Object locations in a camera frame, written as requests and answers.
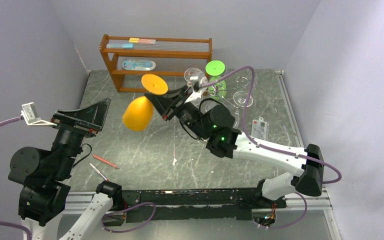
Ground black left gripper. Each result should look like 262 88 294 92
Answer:
51 96 112 177

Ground orange plastic goblet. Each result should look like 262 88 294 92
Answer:
122 73 168 132

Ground clear stemmed wine glass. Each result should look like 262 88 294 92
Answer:
183 67 206 87

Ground green plastic goblet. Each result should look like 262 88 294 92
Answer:
205 60 227 100

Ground clear tall flute glass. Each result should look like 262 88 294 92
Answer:
232 91 248 129

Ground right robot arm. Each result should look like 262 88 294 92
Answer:
144 86 324 208

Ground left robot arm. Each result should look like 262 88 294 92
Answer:
8 98 111 240

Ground chrome wine glass rack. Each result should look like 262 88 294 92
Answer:
214 76 249 107

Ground red pen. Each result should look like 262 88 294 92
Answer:
92 154 119 169

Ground silver red-tipped pen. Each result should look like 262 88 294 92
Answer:
88 162 109 182

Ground orange wooden shelf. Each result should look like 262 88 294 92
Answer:
99 34 213 93

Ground yellow pink eraser bar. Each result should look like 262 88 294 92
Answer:
128 37 156 45

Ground blue eraser bar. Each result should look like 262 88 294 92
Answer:
106 43 134 49

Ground white packaged ruler card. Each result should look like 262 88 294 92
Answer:
250 117 268 141

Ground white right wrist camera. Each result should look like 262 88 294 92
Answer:
185 77 209 104

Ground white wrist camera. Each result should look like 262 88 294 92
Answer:
20 102 57 127
185 77 209 104

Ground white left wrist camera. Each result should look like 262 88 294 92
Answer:
20 102 57 127

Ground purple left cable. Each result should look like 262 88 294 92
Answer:
0 115 34 240

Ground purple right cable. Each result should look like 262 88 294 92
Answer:
200 65 343 185

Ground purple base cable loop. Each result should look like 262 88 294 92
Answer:
100 201 157 234

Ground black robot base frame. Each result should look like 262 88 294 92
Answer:
95 181 287 226

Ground aluminium side rail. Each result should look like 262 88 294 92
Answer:
274 70 332 211

